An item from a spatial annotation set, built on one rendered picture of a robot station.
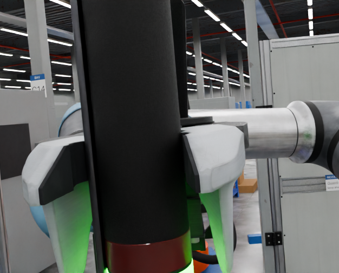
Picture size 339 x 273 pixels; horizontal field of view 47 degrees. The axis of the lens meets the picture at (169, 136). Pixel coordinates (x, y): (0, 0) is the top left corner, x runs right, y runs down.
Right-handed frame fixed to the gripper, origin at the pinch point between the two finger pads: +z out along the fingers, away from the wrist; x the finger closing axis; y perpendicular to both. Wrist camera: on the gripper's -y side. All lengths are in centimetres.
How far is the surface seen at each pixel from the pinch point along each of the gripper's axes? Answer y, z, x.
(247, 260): 168, -420, -57
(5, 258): 47, -130, 69
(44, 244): 135, -426, 171
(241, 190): 164, -778, -103
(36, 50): -125, -641, 235
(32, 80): -77, -644, 247
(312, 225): 59, -181, -60
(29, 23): -171, -643, 243
